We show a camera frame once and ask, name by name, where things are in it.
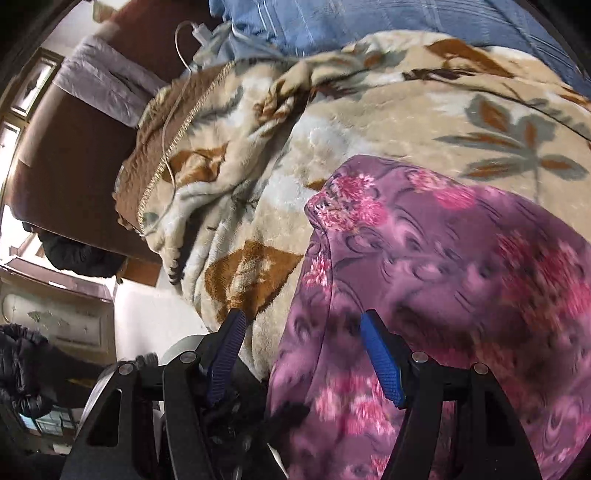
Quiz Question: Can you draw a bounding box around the blue plaid duvet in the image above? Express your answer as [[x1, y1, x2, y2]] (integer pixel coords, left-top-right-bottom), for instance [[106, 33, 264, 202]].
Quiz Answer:
[[208, 0, 591, 97]]

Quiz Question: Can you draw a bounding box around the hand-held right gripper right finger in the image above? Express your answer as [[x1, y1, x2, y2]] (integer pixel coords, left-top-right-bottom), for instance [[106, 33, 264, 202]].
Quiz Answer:
[[359, 309, 543, 480]]

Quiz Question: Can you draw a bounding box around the wooden cabinet with pale panel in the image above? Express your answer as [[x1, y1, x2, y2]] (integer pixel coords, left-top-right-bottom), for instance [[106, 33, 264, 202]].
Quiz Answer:
[[0, 258, 116, 365]]

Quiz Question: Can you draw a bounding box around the dark cloth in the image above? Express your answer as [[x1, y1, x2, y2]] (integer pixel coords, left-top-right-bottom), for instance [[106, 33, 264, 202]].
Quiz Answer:
[[39, 231, 127, 278]]

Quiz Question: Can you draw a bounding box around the pale lilac cloth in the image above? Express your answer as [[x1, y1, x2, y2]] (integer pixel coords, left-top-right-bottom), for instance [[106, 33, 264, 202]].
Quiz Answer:
[[53, 36, 169, 127]]

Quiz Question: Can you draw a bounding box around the brown bed headboard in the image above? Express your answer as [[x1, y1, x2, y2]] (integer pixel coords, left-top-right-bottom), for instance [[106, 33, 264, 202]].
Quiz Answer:
[[9, 0, 222, 278]]

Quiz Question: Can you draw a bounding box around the purple floral long-sleeve shirt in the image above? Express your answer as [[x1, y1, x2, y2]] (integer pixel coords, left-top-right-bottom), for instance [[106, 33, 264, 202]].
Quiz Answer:
[[265, 154, 591, 480]]

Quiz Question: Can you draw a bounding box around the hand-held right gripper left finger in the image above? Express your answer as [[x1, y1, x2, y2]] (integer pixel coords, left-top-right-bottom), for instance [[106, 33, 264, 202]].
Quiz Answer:
[[60, 308, 247, 480]]

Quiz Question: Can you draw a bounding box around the wooden door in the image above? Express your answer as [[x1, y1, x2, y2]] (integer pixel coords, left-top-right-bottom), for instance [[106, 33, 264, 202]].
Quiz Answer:
[[0, 48, 63, 153]]

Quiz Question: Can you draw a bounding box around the beige leaf-print fleece blanket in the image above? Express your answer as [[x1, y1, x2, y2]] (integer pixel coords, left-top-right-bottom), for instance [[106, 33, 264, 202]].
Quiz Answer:
[[113, 30, 591, 384]]

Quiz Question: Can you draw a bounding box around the white charger cable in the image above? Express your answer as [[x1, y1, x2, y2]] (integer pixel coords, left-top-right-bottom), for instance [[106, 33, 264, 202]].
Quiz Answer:
[[139, 21, 208, 238]]

